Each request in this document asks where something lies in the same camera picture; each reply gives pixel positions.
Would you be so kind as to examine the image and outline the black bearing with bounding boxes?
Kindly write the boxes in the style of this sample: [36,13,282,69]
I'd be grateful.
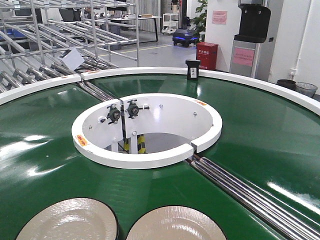
[106,104,121,125]
[127,99,150,119]

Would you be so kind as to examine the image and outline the red fire extinguisher cabinet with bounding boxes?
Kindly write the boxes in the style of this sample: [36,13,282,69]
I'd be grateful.
[196,42,219,71]

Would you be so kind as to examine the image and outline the wire mesh waste bin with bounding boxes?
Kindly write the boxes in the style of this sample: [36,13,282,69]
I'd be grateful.
[295,82,318,98]

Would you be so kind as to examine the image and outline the white control box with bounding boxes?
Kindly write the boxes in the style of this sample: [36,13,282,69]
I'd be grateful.
[58,47,85,71]

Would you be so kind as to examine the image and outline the steel conveyor rollers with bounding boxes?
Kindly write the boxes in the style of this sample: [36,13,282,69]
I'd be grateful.
[186,154,320,240]

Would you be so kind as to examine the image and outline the grey water dispenser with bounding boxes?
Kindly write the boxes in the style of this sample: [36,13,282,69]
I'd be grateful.
[230,0,271,77]

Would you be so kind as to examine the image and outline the black bearing left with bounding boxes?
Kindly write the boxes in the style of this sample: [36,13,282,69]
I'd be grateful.
[106,104,121,125]

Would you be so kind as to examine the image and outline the black sensor box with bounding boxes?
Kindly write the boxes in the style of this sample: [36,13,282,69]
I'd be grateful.
[185,59,201,81]

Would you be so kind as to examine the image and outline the dark round waste bin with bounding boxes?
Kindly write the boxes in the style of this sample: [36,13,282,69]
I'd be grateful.
[276,79,296,91]

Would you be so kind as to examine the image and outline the white cart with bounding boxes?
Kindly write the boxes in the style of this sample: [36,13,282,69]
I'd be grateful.
[161,13,179,35]

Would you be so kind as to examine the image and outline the black mobile robot blue lights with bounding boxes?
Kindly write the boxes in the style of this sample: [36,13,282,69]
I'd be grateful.
[172,0,199,48]

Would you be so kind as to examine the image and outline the black bearing right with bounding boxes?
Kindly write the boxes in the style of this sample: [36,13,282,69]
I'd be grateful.
[127,99,150,119]

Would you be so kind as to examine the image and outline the green potted plant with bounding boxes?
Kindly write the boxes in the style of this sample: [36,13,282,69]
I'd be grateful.
[192,0,208,43]

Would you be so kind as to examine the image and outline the metal roller rack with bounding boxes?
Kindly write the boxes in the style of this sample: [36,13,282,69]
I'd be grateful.
[0,0,140,93]

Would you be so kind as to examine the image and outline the green circular conveyor belt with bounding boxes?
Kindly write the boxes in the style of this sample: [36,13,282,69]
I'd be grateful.
[0,74,320,240]

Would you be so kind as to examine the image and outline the cream plate black rim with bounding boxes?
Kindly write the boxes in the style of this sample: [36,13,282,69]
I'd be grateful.
[126,205,227,240]
[16,197,119,240]

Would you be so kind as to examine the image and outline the white inner conveyor ring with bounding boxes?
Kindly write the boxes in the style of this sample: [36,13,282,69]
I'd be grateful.
[71,92,223,170]

